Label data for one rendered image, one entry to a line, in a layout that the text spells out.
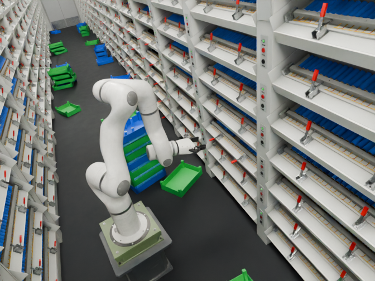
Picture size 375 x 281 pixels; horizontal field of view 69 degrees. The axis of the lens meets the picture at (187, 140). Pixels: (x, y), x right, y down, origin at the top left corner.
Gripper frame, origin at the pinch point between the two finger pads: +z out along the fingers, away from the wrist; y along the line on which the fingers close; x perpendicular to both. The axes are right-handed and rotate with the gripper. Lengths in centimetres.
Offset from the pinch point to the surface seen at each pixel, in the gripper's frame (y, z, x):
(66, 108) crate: -260, -71, -77
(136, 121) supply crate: -71, -19, -17
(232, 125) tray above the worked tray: 5.4, 17.0, 11.4
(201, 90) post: -30.3, 13.9, 20.1
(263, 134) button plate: 35.6, 12.2, 22.2
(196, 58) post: -30, 9, 40
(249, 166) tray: 21.3, 20.5, -7.8
